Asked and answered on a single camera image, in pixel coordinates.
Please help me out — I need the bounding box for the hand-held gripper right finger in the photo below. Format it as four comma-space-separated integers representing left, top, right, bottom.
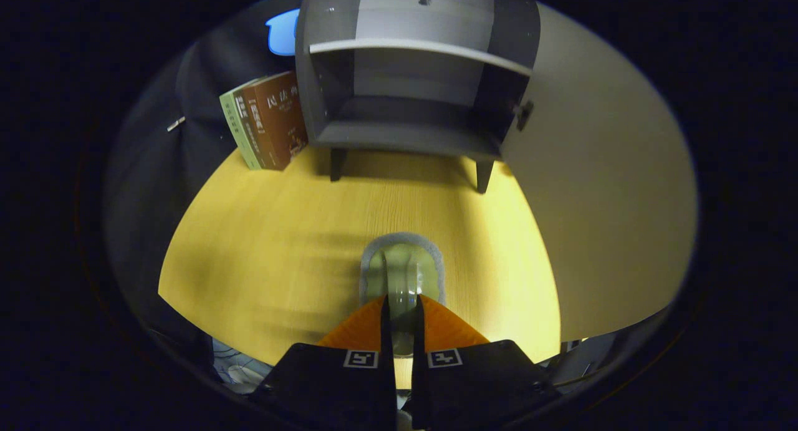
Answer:
410, 294, 562, 431

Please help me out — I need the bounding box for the black backdrop cloth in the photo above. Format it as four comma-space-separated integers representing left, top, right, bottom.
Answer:
103, 7, 312, 369

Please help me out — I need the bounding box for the grey cabinet shelf board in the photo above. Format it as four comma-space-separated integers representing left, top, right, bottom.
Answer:
309, 38, 534, 76

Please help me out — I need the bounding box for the brown book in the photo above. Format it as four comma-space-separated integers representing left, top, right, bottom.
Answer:
240, 71, 309, 171

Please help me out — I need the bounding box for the grey cabinet body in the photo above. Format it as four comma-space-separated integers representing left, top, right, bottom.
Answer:
294, 0, 542, 195

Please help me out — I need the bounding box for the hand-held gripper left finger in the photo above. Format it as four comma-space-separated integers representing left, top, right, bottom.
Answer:
252, 294, 398, 431

